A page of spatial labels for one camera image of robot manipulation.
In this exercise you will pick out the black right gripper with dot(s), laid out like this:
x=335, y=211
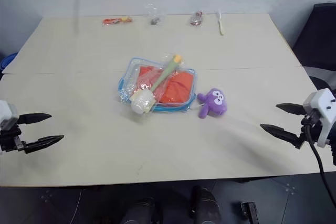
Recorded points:
x=313, y=129

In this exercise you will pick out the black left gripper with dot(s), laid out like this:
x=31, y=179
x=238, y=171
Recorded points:
x=9, y=138

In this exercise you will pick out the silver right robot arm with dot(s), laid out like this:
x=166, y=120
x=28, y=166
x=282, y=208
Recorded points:
x=333, y=130

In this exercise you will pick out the clear pouch with orange cloth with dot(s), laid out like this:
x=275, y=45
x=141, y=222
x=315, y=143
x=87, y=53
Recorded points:
x=126, y=82

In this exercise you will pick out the orange cloth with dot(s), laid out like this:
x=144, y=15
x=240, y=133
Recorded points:
x=178, y=87

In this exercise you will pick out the clear plastic bag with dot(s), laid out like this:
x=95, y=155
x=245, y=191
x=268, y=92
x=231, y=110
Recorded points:
x=155, y=15

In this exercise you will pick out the purple plush toy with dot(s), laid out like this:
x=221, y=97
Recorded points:
x=214, y=102

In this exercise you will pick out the blue plastic basket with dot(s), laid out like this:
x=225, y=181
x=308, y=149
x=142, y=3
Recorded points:
x=6, y=62

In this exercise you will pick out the black office chair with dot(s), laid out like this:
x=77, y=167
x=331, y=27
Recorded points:
x=317, y=37

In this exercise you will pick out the black rectangular block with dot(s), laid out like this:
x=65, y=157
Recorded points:
x=249, y=212

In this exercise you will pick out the green and white brush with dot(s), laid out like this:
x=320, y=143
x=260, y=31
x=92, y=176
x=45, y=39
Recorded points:
x=141, y=103

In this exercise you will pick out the white yellow toothbrush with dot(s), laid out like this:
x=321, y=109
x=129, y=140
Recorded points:
x=221, y=23

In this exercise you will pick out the orange snack packet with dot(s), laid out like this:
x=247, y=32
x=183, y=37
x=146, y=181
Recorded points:
x=115, y=21

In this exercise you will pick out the clear packet with red label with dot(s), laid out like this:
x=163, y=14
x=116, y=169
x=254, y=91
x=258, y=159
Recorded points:
x=197, y=19

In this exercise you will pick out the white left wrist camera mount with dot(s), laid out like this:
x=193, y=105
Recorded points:
x=5, y=111

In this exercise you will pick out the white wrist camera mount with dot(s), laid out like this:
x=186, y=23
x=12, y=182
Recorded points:
x=5, y=111
x=325, y=108

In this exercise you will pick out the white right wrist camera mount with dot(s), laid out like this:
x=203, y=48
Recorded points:
x=325, y=108

